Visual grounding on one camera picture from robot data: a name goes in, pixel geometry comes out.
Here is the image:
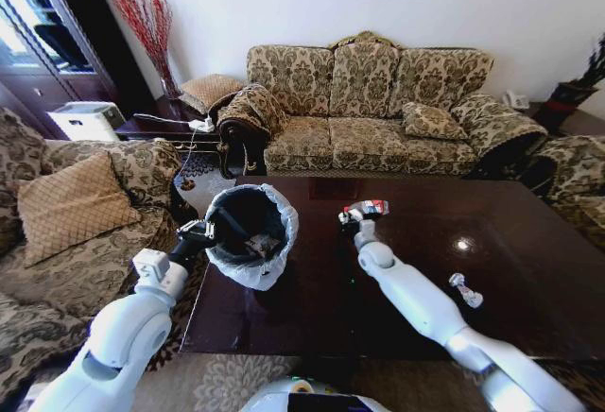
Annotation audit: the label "large gold quilted pillow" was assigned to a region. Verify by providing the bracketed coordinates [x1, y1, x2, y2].
[16, 150, 144, 267]

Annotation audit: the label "small gold quilted pillow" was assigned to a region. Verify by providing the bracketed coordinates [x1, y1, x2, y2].
[179, 73, 245, 115]

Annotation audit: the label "floral two-seat sofa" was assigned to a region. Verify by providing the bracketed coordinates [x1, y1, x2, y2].
[0, 106, 210, 406]

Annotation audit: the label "dark wooden coffee table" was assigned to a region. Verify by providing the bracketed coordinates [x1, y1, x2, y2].
[179, 174, 605, 362]

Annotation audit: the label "floral armchair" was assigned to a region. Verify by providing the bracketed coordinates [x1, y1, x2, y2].
[518, 134, 605, 253]

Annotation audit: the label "dark wooden side table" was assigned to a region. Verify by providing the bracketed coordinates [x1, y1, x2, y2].
[114, 94, 224, 151]

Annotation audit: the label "white robot front shell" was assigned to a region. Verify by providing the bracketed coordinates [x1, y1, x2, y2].
[238, 375, 394, 412]

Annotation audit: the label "floral three-seat sofa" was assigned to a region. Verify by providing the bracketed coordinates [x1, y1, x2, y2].
[207, 30, 550, 180]

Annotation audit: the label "white telephone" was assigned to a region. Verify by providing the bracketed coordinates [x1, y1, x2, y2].
[500, 90, 531, 112]

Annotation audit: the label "red decorative branches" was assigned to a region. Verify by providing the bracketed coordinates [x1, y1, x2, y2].
[112, 0, 183, 94]

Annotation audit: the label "floral throw pillow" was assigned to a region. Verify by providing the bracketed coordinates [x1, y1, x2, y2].
[401, 101, 470, 142]

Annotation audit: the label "small crushed clear bottle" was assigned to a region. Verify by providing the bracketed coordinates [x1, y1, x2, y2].
[447, 271, 485, 310]

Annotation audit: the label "white plastic bin liner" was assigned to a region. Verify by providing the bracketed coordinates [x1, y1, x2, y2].
[203, 182, 301, 292]

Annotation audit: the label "dark green potted plant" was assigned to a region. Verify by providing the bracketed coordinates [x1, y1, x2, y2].
[546, 31, 605, 112]

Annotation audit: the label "white power cable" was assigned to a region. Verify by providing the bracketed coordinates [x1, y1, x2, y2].
[181, 124, 201, 182]

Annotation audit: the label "black round trash bin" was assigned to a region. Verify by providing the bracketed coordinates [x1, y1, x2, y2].
[206, 187, 287, 267]

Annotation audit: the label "white air purifier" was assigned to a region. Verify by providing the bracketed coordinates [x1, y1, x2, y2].
[46, 100, 126, 144]

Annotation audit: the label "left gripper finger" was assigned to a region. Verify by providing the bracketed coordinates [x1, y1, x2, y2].
[176, 220, 213, 239]
[205, 208, 250, 244]

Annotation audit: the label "dark wooden glass cabinet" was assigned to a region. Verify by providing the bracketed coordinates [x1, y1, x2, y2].
[0, 0, 158, 140]

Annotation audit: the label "crumpled wrapper trash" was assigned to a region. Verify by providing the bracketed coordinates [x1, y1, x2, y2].
[245, 234, 281, 258]

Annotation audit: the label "clear glass vase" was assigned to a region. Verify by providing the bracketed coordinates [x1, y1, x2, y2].
[160, 70, 183, 99]

